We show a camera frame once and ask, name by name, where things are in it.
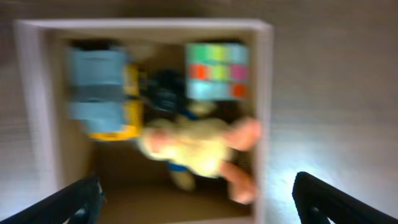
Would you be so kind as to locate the yellow plush toy animal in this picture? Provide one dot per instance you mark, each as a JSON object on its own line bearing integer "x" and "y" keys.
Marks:
{"x": 197, "y": 144}

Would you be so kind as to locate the colourful puzzle cube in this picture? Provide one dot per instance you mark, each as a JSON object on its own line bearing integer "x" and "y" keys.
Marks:
{"x": 217, "y": 71}

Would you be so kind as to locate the black round disc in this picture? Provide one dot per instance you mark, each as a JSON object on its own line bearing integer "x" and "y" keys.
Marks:
{"x": 166, "y": 91}

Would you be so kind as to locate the yellow grey toy truck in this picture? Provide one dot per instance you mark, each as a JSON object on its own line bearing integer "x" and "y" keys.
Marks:
{"x": 105, "y": 90}

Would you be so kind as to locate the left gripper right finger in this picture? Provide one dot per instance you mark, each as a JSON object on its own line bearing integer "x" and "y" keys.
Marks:
{"x": 317, "y": 202}

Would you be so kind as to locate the white cardboard box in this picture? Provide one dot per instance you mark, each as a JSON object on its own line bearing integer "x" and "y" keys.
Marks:
{"x": 138, "y": 191}

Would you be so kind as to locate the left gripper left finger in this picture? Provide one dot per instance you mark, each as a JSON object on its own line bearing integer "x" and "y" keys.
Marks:
{"x": 78, "y": 203}

